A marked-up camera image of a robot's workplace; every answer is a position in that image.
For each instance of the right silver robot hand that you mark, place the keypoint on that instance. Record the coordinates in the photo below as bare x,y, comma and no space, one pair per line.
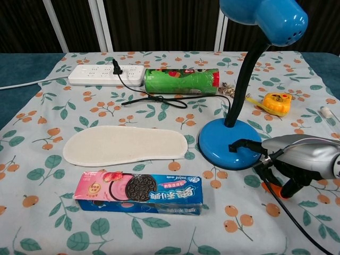
305,156

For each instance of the blue desk lamp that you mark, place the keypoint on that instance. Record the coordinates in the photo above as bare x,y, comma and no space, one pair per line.
230,159

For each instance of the small white plastic cap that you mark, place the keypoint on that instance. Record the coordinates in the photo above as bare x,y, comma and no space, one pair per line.
325,112

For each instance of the yellow tape measure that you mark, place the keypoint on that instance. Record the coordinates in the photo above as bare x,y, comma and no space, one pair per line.
277,103

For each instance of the small pile of scraps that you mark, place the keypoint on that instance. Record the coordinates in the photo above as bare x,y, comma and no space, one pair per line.
228,89

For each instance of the green chips can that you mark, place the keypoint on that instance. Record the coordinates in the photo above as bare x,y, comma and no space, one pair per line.
183,82

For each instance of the floral patterned tablecloth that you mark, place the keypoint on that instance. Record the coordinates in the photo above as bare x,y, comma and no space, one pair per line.
170,228

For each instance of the Oreo cookie box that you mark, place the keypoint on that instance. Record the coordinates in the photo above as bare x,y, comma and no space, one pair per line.
138,194

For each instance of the white shoe insole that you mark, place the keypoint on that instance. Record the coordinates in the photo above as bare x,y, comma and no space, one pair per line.
125,144

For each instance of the white power strip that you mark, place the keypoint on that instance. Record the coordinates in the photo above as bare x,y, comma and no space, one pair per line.
87,75

